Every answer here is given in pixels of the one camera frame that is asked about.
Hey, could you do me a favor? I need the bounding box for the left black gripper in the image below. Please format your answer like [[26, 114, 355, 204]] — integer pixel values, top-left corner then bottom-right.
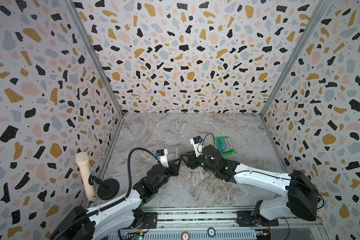
[[154, 157, 183, 192]]

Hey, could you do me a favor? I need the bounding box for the green card tray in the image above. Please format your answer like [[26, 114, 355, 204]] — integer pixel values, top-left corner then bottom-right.
[[216, 137, 235, 156]]

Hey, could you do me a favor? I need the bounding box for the grey card holder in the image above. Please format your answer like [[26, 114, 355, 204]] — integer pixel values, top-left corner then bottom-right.
[[176, 147, 188, 168]]

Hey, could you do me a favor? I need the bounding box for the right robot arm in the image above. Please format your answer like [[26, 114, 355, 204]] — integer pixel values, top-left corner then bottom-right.
[[181, 145, 324, 226]]

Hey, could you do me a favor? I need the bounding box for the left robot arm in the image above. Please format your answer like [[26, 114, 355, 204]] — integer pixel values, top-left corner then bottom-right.
[[50, 159, 181, 240]]

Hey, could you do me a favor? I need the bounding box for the cards stack in tray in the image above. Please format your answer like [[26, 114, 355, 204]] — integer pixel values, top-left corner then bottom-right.
[[220, 137, 232, 152]]

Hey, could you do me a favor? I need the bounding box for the red round marker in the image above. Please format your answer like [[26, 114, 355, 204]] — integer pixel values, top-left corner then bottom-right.
[[181, 232, 191, 240]]

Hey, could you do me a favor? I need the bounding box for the black microphone stand base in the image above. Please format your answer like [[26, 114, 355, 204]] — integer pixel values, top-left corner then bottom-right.
[[96, 179, 120, 200]]

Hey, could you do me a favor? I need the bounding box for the green round marker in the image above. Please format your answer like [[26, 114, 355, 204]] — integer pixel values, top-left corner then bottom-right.
[[207, 227, 216, 238]]

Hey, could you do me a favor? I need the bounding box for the beige microphone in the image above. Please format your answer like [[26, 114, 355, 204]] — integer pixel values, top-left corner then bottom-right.
[[75, 152, 95, 201]]

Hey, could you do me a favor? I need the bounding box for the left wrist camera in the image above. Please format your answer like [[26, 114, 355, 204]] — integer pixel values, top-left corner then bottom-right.
[[156, 149, 169, 168]]

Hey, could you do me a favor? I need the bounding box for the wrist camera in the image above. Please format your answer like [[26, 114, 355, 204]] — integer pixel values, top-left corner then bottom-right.
[[190, 136, 203, 156], [156, 149, 169, 168]]

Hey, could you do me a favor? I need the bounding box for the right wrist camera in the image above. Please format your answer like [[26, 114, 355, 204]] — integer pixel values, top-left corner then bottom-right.
[[190, 136, 203, 156]]

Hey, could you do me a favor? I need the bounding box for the aluminium mounting rail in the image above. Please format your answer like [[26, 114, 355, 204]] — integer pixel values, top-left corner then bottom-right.
[[103, 207, 329, 240]]

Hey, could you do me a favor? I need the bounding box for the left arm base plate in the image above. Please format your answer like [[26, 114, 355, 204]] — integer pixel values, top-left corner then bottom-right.
[[124, 212, 158, 231]]

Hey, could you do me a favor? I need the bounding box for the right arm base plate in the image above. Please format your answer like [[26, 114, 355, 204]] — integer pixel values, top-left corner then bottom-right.
[[237, 211, 279, 227]]

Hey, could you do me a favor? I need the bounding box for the black corrugated cable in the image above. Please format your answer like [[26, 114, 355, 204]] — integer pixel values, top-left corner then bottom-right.
[[50, 146, 158, 240]]

